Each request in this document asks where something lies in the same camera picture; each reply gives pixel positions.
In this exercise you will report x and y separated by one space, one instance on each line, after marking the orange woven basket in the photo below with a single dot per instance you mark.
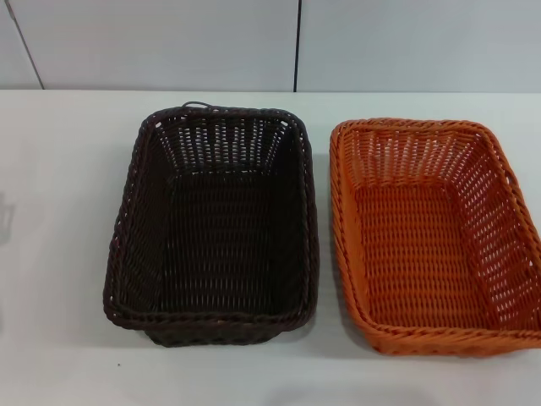
414 254

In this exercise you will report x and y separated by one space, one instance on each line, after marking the dark brown woven basket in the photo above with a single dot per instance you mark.
220 237

